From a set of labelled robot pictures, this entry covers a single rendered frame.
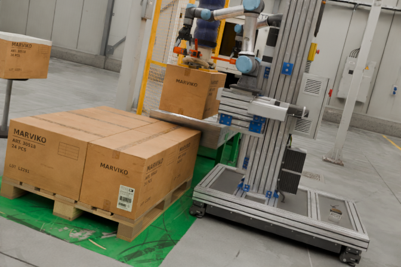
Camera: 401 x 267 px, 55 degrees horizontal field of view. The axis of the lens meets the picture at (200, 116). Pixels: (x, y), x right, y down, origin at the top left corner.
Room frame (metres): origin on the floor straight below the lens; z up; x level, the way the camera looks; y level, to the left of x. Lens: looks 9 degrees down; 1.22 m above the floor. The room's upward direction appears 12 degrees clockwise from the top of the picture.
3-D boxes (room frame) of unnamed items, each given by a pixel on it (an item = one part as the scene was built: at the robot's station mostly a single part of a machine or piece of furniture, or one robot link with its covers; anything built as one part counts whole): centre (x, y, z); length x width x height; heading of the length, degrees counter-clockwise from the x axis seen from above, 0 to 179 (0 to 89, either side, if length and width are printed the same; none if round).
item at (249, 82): (2.86, -0.29, 1.09); 0.15 x 0.15 x 0.10
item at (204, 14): (2.92, 0.14, 1.50); 0.11 x 0.11 x 0.08; 67
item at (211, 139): (3.46, 0.13, 0.48); 0.70 x 0.03 x 0.15; 75
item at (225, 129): (4.51, -0.48, 0.50); 2.31 x 0.05 x 0.19; 165
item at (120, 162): (2.89, 0.60, 0.34); 1.20 x 1.00 x 0.40; 165
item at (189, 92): (3.50, 0.10, 0.87); 0.60 x 0.40 x 0.40; 166
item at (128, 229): (2.89, 0.60, 0.07); 1.20 x 1.00 x 0.14; 165
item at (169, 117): (3.46, 0.13, 0.58); 0.70 x 0.03 x 0.06; 75
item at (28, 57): (3.82, 1.97, 0.82); 0.60 x 0.40 x 0.40; 165
